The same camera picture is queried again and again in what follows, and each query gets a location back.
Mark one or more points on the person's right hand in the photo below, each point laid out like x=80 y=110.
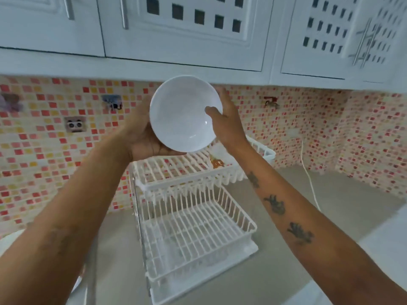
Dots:
x=229 y=127

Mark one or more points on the person's left hand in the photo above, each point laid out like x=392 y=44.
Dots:
x=141 y=139

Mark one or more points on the person's right thumb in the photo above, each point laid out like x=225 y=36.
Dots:
x=213 y=113

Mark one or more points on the person's left fingers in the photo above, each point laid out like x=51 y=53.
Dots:
x=145 y=109

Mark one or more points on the white round bowl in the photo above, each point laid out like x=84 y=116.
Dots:
x=181 y=117

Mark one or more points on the person's left forearm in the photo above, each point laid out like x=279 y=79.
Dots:
x=60 y=225

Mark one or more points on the person's right forearm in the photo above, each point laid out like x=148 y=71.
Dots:
x=305 y=231

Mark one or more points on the white cabinet door square holes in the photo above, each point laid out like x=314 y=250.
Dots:
x=321 y=38
x=190 y=34
x=389 y=38

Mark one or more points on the white two-tier dish rack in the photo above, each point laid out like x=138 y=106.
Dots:
x=194 y=225

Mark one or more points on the plain white cabinet door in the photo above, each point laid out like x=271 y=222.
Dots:
x=41 y=25

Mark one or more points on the chrome sink faucet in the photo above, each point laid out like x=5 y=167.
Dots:
x=90 y=276

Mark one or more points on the blue wall hook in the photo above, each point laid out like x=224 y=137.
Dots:
x=112 y=101

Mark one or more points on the red wall tap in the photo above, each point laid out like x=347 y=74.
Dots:
x=272 y=103

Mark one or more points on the grey wall socket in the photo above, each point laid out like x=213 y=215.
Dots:
x=75 y=125

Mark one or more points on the white wall outlet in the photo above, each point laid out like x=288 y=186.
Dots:
x=294 y=133

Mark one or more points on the purple wall hook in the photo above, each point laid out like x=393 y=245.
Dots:
x=11 y=102

